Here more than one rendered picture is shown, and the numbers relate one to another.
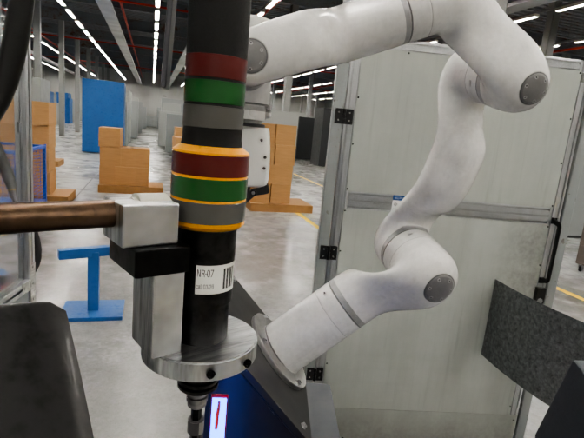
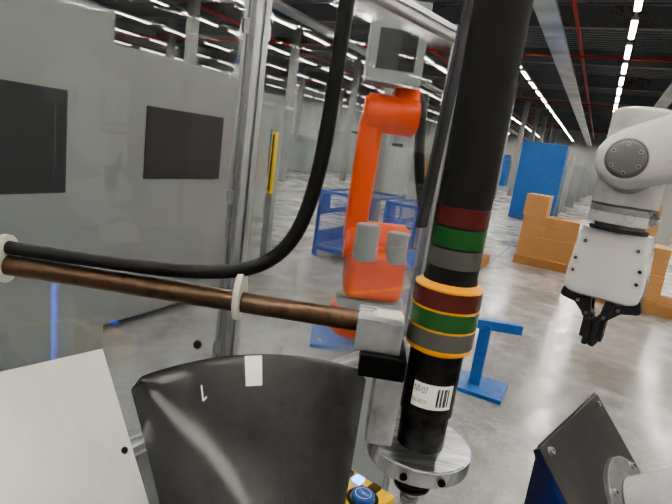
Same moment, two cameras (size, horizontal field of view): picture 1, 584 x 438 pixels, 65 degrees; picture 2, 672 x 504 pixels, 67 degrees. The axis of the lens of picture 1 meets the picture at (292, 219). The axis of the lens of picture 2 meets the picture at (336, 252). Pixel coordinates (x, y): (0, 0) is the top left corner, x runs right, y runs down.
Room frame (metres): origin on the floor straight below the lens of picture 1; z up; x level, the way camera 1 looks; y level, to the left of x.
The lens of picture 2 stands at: (-0.02, -0.11, 1.65)
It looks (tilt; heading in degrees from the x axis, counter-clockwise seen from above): 12 degrees down; 43
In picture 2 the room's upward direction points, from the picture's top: 8 degrees clockwise
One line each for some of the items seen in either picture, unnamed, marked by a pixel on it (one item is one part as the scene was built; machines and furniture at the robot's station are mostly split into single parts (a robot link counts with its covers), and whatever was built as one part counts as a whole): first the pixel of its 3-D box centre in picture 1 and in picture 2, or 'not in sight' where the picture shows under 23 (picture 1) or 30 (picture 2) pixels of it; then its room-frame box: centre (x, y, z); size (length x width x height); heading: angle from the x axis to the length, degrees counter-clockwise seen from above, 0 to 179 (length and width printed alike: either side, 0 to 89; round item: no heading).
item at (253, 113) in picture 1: (244, 113); (623, 217); (0.77, 0.09, 1.60); 0.09 x 0.08 x 0.03; 95
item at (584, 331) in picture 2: not in sight; (582, 318); (0.77, 0.11, 1.44); 0.03 x 0.03 x 0.07; 5
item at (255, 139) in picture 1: (240, 151); (610, 259); (0.77, 0.10, 1.54); 0.10 x 0.07 x 0.11; 95
